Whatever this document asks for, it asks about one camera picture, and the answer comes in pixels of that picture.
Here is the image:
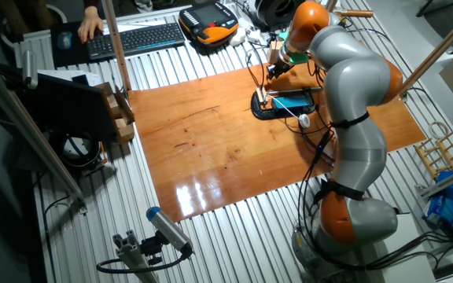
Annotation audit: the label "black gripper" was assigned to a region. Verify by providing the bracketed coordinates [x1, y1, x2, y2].
[266, 57, 291, 81]

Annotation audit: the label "black oval docking station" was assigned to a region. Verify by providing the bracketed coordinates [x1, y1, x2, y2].
[250, 86, 318, 121]

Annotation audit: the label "person right hand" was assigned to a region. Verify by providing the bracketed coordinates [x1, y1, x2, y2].
[77, 6, 105, 44]

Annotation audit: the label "silver metal rod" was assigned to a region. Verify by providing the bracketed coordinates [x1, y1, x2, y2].
[267, 86, 324, 97]

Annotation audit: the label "tall wooden block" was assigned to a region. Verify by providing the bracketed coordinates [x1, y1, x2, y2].
[267, 40, 283, 64]

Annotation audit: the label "blue box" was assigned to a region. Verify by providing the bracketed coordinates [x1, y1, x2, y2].
[272, 94, 313, 111]

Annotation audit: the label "white power adapter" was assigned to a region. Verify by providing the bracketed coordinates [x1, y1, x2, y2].
[246, 30, 267, 46]

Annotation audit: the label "white rounded lump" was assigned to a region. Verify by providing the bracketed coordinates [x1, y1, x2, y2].
[228, 27, 248, 47]

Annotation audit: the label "black round spool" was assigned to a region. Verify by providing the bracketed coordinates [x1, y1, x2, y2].
[254, 0, 308, 29]

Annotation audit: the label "orange black teach pendant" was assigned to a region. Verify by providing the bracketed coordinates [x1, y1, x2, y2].
[178, 1, 240, 46]

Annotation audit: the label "glossy wooden board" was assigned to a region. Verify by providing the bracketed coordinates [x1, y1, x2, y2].
[127, 54, 428, 224]

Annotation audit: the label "white paper sheets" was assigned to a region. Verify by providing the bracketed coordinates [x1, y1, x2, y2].
[106, 15, 182, 35]

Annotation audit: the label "black keyboard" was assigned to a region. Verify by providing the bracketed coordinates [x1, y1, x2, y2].
[84, 22, 187, 62]

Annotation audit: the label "stacked wooden blocks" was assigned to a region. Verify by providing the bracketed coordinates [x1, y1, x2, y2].
[94, 81, 136, 145]

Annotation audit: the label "wooden ladder rack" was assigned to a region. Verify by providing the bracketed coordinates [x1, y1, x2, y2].
[414, 131, 453, 181]

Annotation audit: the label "black mouse pad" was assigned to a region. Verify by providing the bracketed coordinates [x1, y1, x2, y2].
[49, 19, 101, 68]

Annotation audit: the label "black flat panel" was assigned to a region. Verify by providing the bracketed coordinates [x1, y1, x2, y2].
[16, 72, 118, 145]

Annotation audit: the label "grey computer mouse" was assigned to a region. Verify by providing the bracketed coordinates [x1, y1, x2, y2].
[56, 31, 73, 51]

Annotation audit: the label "short aluminium profile stand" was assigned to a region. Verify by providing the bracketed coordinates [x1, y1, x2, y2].
[111, 230, 160, 283]

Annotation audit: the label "long aluminium profile bar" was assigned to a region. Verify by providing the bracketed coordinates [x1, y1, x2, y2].
[0, 54, 88, 215]

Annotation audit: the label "thin black cable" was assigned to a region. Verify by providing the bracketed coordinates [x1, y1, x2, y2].
[283, 104, 336, 138]
[248, 39, 267, 90]
[244, 53, 265, 90]
[300, 125, 336, 162]

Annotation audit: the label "white cable with round disc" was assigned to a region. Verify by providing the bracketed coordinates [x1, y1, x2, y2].
[270, 95, 312, 130]

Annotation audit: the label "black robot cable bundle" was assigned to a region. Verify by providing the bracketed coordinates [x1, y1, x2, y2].
[296, 131, 453, 273]

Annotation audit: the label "wooden dowel handle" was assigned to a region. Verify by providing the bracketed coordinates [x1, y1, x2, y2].
[334, 8, 375, 19]

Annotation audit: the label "brown frame post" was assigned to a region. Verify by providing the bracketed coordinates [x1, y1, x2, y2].
[100, 0, 132, 95]
[398, 2, 453, 98]

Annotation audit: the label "white ring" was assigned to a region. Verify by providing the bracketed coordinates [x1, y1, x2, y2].
[428, 120, 452, 142]

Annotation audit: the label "silver camera with blue cap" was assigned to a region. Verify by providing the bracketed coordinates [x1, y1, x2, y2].
[145, 205, 195, 255]

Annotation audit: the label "black ring reel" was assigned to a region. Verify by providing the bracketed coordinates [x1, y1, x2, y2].
[48, 131, 108, 176]

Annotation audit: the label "white pedestal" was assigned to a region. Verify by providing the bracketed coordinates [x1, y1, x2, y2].
[362, 214, 438, 283]

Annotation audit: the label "black camera cable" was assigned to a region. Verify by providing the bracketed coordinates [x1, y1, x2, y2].
[95, 243, 194, 275]

